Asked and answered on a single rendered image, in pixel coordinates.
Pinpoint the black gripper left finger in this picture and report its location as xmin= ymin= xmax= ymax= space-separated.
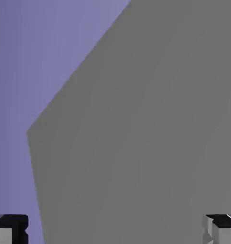
xmin=0 ymin=213 xmax=30 ymax=244

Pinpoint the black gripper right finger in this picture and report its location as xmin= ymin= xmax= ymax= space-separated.
xmin=202 ymin=213 xmax=231 ymax=244

